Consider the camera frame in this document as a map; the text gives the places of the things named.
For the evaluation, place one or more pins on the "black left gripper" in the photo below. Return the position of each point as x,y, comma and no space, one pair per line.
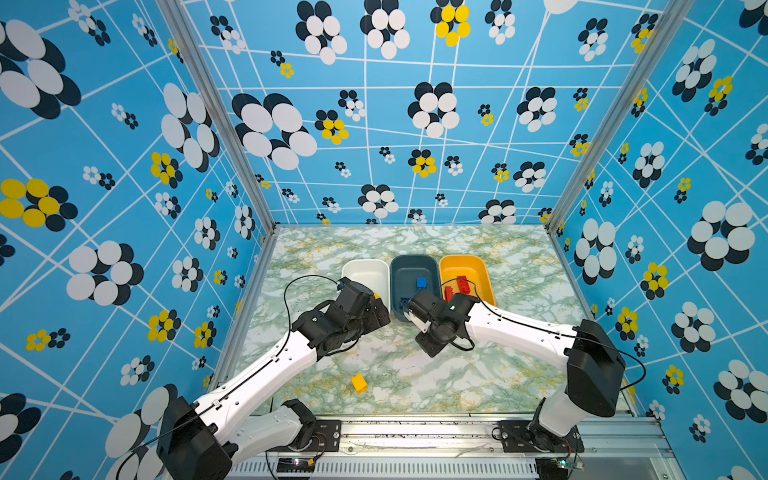
375,320

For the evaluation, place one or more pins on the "dark teal plastic bin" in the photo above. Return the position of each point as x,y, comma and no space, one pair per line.
405,269

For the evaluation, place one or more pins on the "aluminium corner post right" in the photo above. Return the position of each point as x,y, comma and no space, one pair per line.
670,21

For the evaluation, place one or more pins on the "yellow lego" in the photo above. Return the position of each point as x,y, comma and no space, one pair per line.
359,383

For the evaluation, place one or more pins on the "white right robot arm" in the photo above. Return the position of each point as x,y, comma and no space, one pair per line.
593,366

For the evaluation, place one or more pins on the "white plastic bin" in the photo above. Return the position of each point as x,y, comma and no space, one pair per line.
373,273

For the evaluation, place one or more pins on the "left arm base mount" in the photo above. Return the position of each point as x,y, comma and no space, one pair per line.
325,437

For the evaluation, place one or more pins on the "yellow plastic bin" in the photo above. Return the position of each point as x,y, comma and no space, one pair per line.
474,268

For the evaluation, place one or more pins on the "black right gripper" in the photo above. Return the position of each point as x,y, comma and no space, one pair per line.
425,347

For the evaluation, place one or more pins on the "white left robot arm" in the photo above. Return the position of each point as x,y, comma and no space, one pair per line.
205,438

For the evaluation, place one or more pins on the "aluminium corner post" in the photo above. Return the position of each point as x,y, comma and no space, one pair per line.
181,29
670,21

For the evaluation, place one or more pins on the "aluminium corner post left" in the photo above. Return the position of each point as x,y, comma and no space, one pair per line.
181,29

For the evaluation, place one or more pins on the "aluminium front rail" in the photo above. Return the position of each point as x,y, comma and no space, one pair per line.
462,447

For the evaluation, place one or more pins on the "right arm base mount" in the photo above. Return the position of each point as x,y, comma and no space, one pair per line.
517,436

